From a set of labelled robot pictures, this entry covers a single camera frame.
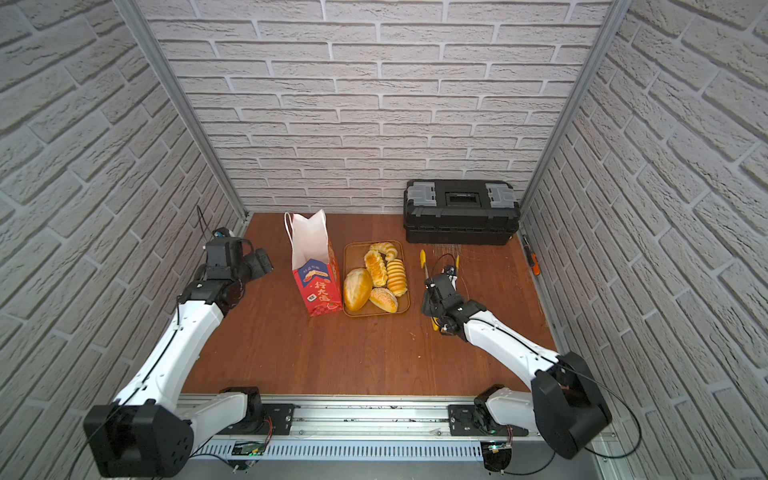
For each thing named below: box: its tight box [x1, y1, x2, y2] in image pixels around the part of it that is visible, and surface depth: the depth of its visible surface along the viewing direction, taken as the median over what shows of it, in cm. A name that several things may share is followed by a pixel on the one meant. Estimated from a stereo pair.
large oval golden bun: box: [343, 268, 373, 312], surface depth 92 cm
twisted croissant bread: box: [370, 242, 398, 261], surface depth 105 cm
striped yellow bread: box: [387, 258, 408, 297], surface depth 99 cm
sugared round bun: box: [369, 287, 398, 314], surface depth 93 cm
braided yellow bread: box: [364, 250, 388, 288], surface depth 99 cm
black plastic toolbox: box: [403, 179, 521, 246], surface depth 103 cm
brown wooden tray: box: [342, 240, 411, 318], surface depth 97 cm
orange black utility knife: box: [522, 234, 540, 276], surface depth 112 cm
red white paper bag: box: [284, 209, 343, 317], surface depth 87 cm
